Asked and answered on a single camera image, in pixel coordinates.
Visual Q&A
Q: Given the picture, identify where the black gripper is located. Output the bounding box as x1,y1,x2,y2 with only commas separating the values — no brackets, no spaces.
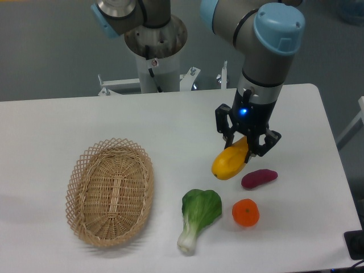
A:
215,89,282,163

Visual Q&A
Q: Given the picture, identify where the yellow mango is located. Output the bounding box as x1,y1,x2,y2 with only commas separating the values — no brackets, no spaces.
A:
211,136,249,180

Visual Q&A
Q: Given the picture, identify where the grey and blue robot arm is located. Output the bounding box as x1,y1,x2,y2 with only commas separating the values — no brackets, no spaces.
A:
91,1,305,161

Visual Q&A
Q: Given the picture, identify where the woven wicker basket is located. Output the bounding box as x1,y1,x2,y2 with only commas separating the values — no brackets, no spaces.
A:
65,138,154,247

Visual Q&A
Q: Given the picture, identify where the purple sweet potato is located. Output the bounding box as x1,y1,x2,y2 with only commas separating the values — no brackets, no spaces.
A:
241,169,278,190

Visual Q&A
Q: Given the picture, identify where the orange tangerine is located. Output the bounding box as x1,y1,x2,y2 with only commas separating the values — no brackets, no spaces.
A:
231,198,260,228

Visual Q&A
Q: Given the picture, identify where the green bok choy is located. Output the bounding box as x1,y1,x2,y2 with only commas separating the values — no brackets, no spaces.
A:
177,189,222,254

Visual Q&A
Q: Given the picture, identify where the black device at table edge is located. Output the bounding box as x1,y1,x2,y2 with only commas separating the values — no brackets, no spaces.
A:
344,230,363,260

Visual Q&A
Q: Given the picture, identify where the white metal base frame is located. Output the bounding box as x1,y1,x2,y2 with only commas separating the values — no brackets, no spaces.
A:
97,60,230,96

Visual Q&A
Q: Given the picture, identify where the black cable on pedestal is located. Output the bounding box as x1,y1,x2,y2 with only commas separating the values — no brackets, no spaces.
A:
144,44,163,93

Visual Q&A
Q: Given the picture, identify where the white furniture frame at right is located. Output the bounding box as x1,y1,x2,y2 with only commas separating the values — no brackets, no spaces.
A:
336,96,363,151

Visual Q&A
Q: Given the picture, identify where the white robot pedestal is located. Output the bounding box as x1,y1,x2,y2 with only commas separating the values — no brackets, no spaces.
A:
124,15,188,94

